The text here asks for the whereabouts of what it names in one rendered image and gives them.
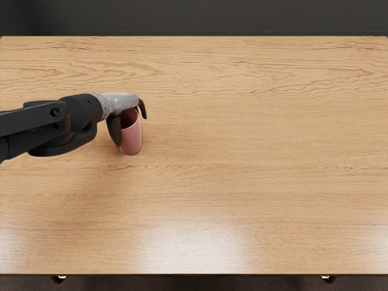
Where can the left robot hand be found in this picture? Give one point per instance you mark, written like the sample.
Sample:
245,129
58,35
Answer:
118,103

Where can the pink cup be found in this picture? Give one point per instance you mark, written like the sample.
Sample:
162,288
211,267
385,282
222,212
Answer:
131,136

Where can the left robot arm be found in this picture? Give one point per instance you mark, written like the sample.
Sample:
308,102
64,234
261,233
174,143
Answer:
45,124

